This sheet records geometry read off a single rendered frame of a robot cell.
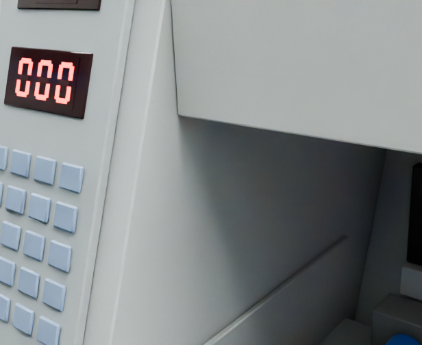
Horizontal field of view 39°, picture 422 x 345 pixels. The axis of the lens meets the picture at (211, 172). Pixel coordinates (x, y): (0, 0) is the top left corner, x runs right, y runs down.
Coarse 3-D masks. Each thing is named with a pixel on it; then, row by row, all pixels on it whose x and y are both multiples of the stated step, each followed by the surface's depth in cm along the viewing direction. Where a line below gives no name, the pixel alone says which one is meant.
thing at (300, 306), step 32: (416, 192) 30; (416, 224) 30; (320, 256) 30; (416, 256) 31; (288, 288) 28; (320, 288) 30; (416, 288) 30; (256, 320) 26; (288, 320) 28; (320, 320) 31; (352, 320) 33; (384, 320) 30; (416, 320) 29
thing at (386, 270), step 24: (384, 168) 35; (408, 168) 34; (384, 192) 35; (408, 192) 34; (384, 216) 35; (408, 216) 34; (384, 240) 34; (384, 264) 34; (360, 288) 35; (384, 288) 34; (360, 312) 35
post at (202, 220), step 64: (0, 0) 24; (128, 64) 19; (128, 128) 19; (192, 128) 21; (256, 128) 24; (128, 192) 19; (192, 192) 21; (256, 192) 25; (320, 192) 29; (128, 256) 19; (192, 256) 22; (256, 256) 25; (128, 320) 20; (192, 320) 23
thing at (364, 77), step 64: (192, 0) 18; (256, 0) 17; (320, 0) 16; (384, 0) 14; (192, 64) 19; (256, 64) 17; (320, 64) 16; (384, 64) 15; (320, 128) 17; (384, 128) 15
